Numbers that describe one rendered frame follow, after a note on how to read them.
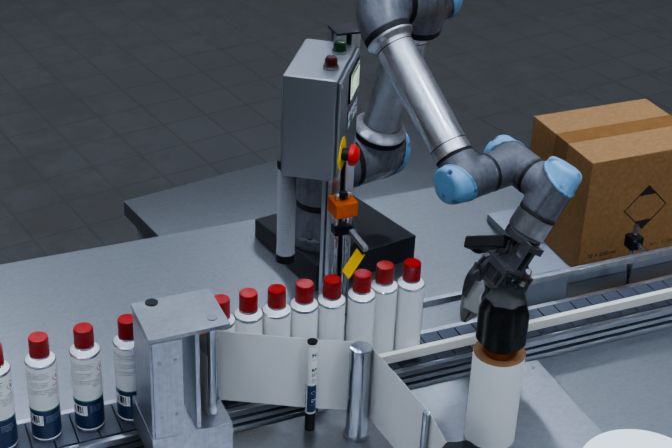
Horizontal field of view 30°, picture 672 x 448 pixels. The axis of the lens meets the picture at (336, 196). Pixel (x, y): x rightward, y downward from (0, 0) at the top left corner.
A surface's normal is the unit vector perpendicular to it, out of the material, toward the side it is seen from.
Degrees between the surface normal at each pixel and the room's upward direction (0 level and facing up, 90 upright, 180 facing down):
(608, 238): 90
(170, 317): 0
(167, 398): 90
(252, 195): 0
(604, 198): 90
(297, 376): 90
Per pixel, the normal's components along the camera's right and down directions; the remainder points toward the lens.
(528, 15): 0.04, -0.87
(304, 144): -0.21, 0.47
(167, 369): 0.39, 0.47
